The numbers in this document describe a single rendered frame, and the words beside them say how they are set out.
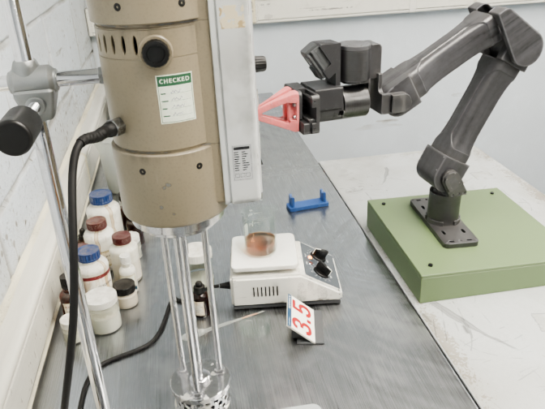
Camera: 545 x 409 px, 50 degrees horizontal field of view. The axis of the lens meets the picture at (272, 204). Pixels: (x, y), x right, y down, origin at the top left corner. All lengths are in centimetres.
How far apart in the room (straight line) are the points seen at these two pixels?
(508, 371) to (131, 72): 73
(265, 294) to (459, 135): 46
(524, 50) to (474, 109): 13
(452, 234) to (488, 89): 28
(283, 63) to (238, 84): 195
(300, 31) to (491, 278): 154
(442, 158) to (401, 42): 146
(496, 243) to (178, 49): 86
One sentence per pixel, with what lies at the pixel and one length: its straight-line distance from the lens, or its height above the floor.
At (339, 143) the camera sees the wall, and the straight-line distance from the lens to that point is 260.
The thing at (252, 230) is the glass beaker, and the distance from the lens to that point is 104.
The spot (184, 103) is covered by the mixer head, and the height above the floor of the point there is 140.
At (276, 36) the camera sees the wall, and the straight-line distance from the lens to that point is 242.
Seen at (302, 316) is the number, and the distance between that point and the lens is 103.
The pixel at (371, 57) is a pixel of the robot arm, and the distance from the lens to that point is 102.
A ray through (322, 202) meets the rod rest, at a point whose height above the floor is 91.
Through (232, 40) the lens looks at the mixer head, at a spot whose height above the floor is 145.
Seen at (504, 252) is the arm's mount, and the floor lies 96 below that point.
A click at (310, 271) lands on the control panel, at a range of 107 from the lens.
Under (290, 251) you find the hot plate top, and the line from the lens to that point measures 108.
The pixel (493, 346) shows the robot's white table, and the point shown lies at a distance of 104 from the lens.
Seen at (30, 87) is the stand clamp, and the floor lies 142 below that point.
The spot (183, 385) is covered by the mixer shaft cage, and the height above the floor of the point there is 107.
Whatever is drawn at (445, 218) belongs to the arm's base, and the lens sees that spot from 122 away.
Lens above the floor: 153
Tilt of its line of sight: 26 degrees down
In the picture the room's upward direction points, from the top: 3 degrees counter-clockwise
